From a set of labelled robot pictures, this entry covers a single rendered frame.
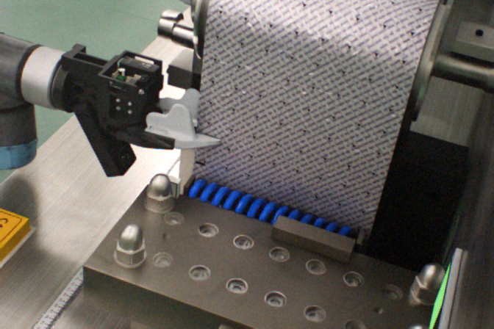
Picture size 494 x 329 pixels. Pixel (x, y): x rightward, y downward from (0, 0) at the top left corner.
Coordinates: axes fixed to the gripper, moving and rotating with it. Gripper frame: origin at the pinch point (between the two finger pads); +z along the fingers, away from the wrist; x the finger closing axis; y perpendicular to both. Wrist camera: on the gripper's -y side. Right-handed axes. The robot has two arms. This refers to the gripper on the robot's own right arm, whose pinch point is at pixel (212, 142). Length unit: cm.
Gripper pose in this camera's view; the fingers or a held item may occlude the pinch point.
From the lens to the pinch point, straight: 93.2
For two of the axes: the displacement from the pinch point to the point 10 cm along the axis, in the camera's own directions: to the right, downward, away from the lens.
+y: 1.1, -8.0, -5.8
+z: 9.3, 2.9, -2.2
